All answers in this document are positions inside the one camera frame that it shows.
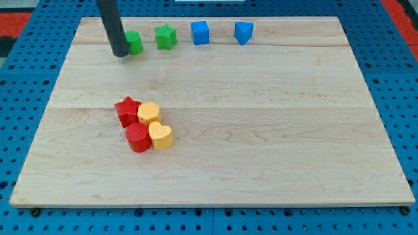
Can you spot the red star block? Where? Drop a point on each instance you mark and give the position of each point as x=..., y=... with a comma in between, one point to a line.
x=127, y=111

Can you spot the green star block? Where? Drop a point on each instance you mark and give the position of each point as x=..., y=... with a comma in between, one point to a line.
x=165, y=37

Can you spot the yellow heart block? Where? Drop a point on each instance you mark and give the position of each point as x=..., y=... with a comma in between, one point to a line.
x=161, y=135

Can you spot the light wooden board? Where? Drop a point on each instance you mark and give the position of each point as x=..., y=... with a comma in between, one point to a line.
x=286, y=120

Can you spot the yellow hexagon block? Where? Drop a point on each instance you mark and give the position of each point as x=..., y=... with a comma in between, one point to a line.
x=149, y=112

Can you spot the red cylinder block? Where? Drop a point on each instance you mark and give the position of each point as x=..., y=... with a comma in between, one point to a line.
x=138, y=137

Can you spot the blue cube block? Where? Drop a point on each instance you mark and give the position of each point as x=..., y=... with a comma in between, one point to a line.
x=200, y=32

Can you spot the blue triangular prism block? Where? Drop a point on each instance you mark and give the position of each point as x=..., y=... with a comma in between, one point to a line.
x=243, y=32

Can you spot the green cylinder block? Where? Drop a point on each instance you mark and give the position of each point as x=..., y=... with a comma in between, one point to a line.
x=134, y=40

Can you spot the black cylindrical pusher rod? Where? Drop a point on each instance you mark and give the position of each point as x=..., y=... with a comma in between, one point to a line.
x=110, y=16

